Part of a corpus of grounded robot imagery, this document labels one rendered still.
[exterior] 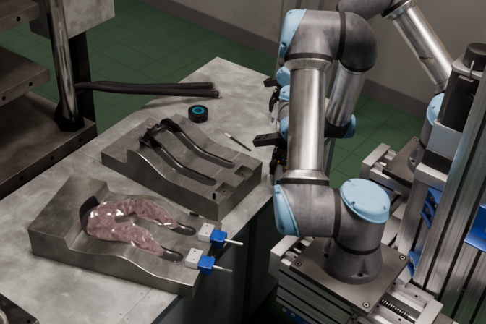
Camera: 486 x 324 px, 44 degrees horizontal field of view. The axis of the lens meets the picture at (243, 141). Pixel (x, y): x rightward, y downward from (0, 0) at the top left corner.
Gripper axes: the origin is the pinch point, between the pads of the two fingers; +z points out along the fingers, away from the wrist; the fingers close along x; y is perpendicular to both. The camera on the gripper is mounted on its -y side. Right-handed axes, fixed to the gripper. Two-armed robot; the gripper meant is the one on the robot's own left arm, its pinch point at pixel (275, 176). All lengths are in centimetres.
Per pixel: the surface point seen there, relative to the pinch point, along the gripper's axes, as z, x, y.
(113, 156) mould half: -1, -22, -52
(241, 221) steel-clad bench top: 4.6, -21.5, -1.9
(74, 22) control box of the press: -28, 10, -92
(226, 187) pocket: -2.5, -16.7, -10.2
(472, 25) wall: 14, 195, 34
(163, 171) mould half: -4.8, -22.4, -30.6
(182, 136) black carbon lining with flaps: -6.9, -5.5, -34.1
